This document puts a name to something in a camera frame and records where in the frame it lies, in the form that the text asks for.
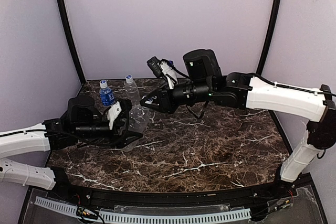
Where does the clear plastic bottle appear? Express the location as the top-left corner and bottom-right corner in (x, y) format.
(121, 100), (150, 153)

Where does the blue label water bottle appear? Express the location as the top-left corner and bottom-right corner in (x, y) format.
(99, 86), (115, 106)

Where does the white blue bottle cap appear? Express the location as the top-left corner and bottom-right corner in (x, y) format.
(146, 98), (153, 104)

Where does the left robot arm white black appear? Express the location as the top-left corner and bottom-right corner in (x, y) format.
(1, 95), (143, 190)

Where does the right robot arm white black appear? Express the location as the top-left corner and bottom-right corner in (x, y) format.
(147, 49), (335, 184)

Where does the clear bottle at back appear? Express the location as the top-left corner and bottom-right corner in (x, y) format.
(124, 80), (140, 106)

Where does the left camera black cable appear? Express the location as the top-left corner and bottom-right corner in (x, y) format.
(76, 119), (132, 149)

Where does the camera black cable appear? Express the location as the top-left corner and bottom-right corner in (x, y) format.
(76, 119), (132, 149)
(173, 68), (211, 120)

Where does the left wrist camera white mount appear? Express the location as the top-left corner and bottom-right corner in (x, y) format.
(106, 101), (122, 131)

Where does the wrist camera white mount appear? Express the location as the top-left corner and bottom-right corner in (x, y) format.
(106, 101), (122, 131)
(146, 56), (178, 89)

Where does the right camera black cable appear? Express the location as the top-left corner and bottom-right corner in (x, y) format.
(173, 68), (211, 120)

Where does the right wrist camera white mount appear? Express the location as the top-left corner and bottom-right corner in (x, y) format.
(146, 56), (178, 89)

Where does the white slotted cable duct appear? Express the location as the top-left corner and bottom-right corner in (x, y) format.
(34, 196), (251, 223)

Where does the black front table rail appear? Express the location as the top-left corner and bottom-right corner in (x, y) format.
(47, 174), (303, 209)

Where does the right black frame post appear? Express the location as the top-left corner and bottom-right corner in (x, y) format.
(256, 0), (281, 75)

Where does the black frame post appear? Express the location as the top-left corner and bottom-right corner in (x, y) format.
(57, 0), (86, 86)
(256, 0), (281, 75)

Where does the left black frame post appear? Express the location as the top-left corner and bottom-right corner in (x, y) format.
(57, 0), (86, 86)

